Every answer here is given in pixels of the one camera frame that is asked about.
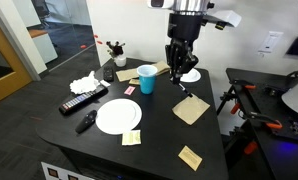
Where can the crumpled white tissue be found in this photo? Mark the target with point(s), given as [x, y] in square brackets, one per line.
[85, 84]

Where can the dark red artificial flowers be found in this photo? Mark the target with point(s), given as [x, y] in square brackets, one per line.
[114, 49]

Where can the white wall switch plate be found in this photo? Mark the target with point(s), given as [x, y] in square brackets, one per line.
[270, 42]

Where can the black and white marker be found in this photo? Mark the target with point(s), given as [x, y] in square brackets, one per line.
[185, 90]

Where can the large white paper plate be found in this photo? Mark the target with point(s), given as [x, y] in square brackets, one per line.
[118, 116]

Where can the yellow sticky note packet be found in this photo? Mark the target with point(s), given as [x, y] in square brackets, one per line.
[131, 138]

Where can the black perforated side table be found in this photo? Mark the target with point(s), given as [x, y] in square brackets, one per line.
[278, 147]

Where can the blue plastic cup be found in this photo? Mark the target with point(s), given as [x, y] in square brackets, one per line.
[147, 77]

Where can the tan packet near edge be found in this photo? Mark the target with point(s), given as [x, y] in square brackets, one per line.
[190, 158]

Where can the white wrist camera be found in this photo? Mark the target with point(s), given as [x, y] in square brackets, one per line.
[224, 18]

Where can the small white paper plate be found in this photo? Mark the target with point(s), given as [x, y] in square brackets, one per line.
[192, 76]

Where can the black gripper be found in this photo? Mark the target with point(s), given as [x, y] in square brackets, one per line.
[183, 30]

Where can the brown paper napkin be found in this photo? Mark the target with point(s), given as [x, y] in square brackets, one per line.
[190, 109]

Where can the orange black clamp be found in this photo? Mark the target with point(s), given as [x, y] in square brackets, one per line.
[243, 83]
[270, 122]

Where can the short black remote control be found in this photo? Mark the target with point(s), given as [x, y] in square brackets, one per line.
[108, 74]

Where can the small black clicker remote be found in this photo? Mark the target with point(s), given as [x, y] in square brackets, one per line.
[87, 121]

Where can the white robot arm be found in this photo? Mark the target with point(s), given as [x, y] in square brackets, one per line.
[183, 7]

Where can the white round flower vase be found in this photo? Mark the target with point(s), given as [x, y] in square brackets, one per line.
[120, 60]

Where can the white paper packet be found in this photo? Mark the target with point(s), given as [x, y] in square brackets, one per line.
[105, 83]

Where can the pink white small card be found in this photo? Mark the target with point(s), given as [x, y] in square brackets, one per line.
[129, 90]

